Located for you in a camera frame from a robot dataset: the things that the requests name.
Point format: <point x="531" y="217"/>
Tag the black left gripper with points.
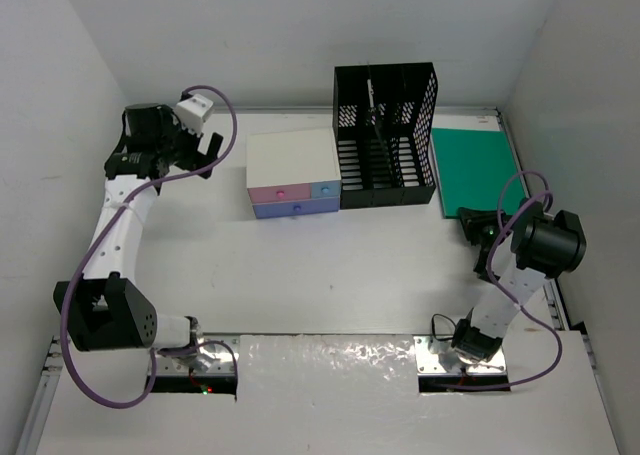
<point x="194" y="141"/>

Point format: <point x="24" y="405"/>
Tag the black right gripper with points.
<point x="473" y="219"/>

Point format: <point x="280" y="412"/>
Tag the green folder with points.
<point x="474" y="170"/>

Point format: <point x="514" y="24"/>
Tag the pink drawer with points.
<point x="280" y="193"/>

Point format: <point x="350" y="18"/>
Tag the purple bottom drawer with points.
<point x="296" y="208"/>

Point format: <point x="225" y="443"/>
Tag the light blue small drawer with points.
<point x="326" y="189"/>

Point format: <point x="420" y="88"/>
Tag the black board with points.
<point x="377" y="122"/>

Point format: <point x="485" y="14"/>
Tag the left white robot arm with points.
<point x="107" y="310"/>

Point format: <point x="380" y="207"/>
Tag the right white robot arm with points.
<point x="536" y="248"/>

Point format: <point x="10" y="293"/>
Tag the white drawer cabinet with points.
<point x="291" y="157"/>

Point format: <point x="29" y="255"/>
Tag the black mesh file organizer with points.
<point x="406" y="97"/>

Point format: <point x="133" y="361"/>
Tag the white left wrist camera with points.
<point x="194" y="112"/>

